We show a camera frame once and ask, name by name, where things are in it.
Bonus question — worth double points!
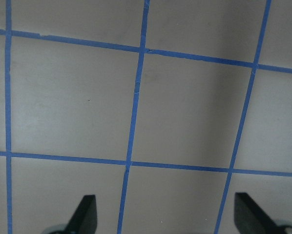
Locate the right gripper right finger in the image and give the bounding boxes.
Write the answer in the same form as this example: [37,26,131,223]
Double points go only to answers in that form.
[234,193,279,234]

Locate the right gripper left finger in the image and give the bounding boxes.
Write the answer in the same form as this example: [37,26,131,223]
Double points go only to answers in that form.
[63,195,98,234]

